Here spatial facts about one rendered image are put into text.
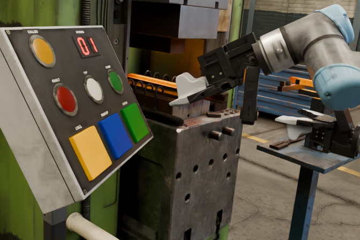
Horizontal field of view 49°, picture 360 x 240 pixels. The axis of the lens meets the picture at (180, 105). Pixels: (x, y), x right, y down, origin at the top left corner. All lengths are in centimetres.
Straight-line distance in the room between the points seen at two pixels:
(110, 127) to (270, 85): 440
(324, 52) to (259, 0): 967
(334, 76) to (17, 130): 49
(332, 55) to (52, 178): 47
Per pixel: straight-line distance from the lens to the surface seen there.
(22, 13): 128
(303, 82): 171
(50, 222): 87
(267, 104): 510
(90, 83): 74
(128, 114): 81
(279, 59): 73
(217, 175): 138
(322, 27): 72
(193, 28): 120
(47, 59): 67
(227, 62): 73
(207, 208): 140
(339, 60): 66
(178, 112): 121
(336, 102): 66
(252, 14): 1041
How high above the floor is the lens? 124
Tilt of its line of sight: 13 degrees down
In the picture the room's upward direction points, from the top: 5 degrees clockwise
